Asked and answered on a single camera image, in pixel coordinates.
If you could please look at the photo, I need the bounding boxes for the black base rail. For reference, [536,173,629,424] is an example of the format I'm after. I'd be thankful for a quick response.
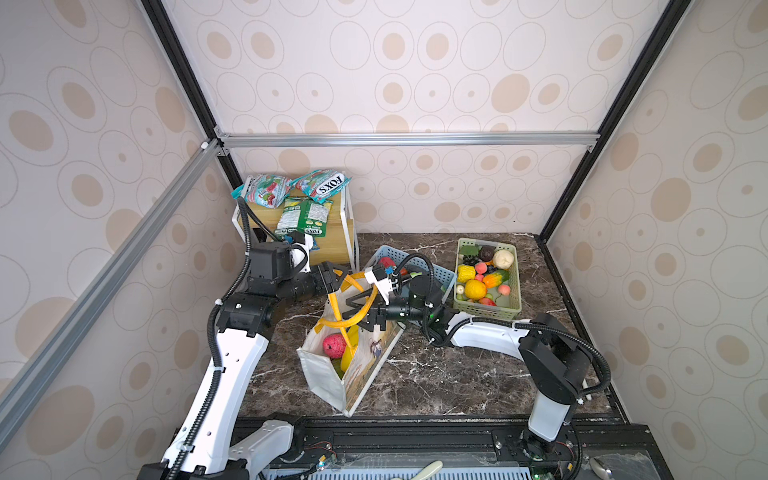
[157,416,673,480]

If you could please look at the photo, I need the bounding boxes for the blue plastic vegetable basket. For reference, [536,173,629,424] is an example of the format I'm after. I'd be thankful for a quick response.
[365,245,457,301]

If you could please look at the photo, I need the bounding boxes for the yellow bell pepper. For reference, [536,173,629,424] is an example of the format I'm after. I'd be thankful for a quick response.
[457,264,477,284]

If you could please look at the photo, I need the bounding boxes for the horizontal aluminium frame bar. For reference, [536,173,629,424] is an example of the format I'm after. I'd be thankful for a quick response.
[221,131,600,149]

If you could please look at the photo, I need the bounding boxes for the red bell pepper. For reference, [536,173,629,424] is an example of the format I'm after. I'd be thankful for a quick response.
[378,256,396,268]

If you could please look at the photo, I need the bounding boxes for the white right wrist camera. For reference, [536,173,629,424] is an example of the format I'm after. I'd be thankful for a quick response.
[363,264,397,305]

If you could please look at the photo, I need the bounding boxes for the green snack packet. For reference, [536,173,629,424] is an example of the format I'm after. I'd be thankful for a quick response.
[274,196,333,238]

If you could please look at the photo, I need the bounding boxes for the teal Fox's candy bag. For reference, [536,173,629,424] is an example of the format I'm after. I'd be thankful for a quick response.
[292,169,350,204]

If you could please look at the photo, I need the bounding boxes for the red green candy bag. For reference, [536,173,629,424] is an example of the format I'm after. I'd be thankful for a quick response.
[231,173,293,209]

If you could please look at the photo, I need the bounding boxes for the left slanted aluminium frame bar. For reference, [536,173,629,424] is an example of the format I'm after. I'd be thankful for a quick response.
[1,139,222,449]

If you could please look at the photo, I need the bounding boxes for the white wire wooden shelf rack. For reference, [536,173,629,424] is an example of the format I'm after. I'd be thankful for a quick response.
[232,169,360,270]

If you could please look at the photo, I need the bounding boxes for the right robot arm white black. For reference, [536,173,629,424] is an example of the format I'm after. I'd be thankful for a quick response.
[360,264,611,461]

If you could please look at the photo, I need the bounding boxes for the green plastic fruit basket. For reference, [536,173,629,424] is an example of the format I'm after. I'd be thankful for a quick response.
[453,238,522,321]

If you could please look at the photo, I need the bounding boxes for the pink dragon fruit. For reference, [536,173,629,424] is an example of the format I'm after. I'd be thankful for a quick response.
[322,333,347,360]

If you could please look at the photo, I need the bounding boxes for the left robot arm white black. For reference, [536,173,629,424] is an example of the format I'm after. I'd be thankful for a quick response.
[138,242,349,479]

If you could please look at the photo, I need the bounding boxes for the white grocery bag yellow handles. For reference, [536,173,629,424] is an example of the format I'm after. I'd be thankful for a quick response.
[297,273,403,417]

